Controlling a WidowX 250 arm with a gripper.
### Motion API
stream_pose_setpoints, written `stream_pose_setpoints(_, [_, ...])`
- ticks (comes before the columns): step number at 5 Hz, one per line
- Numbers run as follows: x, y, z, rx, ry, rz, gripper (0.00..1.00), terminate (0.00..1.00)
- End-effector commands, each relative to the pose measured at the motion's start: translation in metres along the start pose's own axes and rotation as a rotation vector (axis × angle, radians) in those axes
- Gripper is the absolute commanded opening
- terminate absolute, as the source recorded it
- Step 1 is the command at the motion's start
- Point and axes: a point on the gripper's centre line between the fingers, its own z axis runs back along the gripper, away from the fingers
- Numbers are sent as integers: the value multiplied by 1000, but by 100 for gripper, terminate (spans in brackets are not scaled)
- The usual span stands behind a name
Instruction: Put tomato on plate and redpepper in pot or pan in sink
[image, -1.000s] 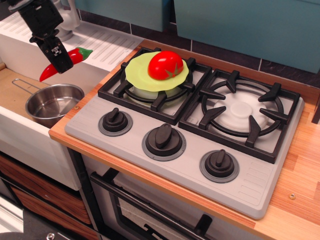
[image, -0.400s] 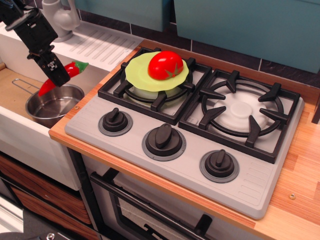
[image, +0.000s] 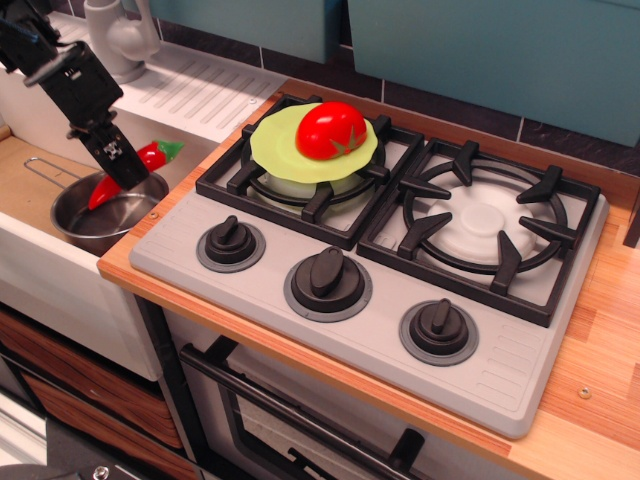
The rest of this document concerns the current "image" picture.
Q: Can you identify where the red toy chili pepper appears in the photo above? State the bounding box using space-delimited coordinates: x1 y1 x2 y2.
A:
88 140 185 211

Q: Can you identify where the red toy tomato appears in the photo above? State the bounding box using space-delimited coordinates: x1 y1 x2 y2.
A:
295 101 368 161

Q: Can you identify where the black right stove knob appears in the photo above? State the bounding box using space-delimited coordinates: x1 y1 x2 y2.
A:
399 298 479 367

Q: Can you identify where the grey toy faucet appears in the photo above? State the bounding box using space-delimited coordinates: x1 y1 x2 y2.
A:
84 0 160 85

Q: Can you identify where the black stove knob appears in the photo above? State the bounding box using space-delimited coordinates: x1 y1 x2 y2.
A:
284 246 373 323
196 215 266 274
399 298 479 367

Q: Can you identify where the black oven door handle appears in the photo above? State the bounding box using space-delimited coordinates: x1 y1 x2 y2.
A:
179 336 424 479

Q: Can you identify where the black left stove knob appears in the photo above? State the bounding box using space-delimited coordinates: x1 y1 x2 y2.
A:
196 215 266 274

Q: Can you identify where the small steel saucepan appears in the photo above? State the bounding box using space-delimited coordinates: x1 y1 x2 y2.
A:
24 157 169 256

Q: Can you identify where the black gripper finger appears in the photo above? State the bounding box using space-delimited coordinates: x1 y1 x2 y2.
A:
82 123 149 190

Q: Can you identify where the light green plastic plate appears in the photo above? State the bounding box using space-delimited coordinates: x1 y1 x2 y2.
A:
250 103 378 184

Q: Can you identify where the black middle stove knob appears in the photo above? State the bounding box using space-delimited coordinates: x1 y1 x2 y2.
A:
284 246 373 323

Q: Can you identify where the black burner grate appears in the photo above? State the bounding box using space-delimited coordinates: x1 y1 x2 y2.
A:
196 94 425 250
358 139 602 327

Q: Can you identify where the wooden drawer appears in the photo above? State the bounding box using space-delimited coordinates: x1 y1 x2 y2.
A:
23 373 200 480
1 305 172 431

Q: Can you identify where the upper wooden drawer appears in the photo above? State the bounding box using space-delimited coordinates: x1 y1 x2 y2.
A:
1 305 172 431

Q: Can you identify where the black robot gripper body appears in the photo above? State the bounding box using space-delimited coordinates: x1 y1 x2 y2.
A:
24 41 123 138

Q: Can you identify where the grey toy stove top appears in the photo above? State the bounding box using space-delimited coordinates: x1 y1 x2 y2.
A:
129 178 609 438

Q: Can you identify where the lower wooden drawer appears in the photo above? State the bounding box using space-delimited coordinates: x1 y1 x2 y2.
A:
23 373 200 480

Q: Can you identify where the black right burner grate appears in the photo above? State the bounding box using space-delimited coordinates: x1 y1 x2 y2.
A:
358 139 602 327

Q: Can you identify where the black left burner grate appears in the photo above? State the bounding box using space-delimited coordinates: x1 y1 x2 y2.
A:
196 94 425 250

